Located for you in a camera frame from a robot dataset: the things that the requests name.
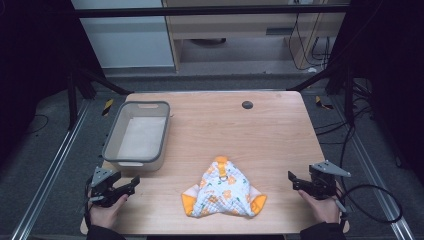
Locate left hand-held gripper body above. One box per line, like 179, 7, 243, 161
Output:
89, 166, 123, 208

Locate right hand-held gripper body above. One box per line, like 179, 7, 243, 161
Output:
307, 160, 352, 201

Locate white bin with grey rim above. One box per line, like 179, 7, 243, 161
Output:
101, 100, 172, 173

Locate white floral quilted cloth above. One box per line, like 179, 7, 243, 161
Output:
180, 155, 268, 219

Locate person's right hand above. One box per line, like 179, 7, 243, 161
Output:
297, 189, 344, 225

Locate person's left hand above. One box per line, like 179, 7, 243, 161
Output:
89, 194, 130, 230

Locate yellow black hazard tape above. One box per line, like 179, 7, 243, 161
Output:
101, 98, 115, 117
314, 95, 335, 111

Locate black metal stand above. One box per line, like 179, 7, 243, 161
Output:
287, 61, 356, 128
65, 65, 135, 132

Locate dark curtain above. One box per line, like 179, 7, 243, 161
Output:
328, 0, 424, 188
0, 0, 104, 168

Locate white cabinet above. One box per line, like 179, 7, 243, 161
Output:
70, 0, 176, 70

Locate light wooden desk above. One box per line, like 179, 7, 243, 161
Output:
161, 0, 352, 72

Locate black horizontal bar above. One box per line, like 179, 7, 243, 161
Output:
73, 3, 352, 19

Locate aluminium floor rail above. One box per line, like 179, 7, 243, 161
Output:
342, 126, 416, 240
9, 99, 92, 240

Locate black floor cables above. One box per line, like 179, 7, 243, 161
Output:
313, 79, 404, 188

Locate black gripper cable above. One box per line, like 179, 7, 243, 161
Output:
334, 183, 404, 225

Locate black floor cable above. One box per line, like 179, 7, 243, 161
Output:
23, 113, 50, 136

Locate black hanging desk cables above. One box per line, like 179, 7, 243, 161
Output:
287, 12, 335, 72

